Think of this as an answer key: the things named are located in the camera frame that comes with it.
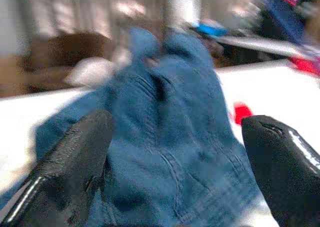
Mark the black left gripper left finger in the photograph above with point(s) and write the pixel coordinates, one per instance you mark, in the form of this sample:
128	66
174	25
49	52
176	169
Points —
62	172

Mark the blue denim garment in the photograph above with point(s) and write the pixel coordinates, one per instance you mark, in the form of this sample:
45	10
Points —
170	112

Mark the bright blue bag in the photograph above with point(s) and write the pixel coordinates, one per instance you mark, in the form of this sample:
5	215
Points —
210	29

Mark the grey desk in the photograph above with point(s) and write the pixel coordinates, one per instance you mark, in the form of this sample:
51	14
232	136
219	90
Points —
250	43

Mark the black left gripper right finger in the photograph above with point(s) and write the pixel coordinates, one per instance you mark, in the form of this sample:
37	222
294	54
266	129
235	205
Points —
282	167

